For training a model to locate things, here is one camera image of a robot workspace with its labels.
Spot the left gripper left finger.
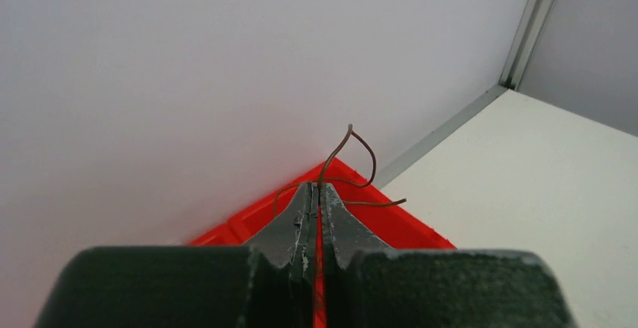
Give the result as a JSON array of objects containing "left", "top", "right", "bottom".
[{"left": 245, "top": 183, "right": 318, "bottom": 327}]

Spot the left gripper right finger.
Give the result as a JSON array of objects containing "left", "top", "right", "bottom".
[{"left": 320, "top": 184, "right": 390, "bottom": 327}]

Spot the red three-compartment bin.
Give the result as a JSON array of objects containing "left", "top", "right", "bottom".
[{"left": 161, "top": 161, "right": 462, "bottom": 327}]

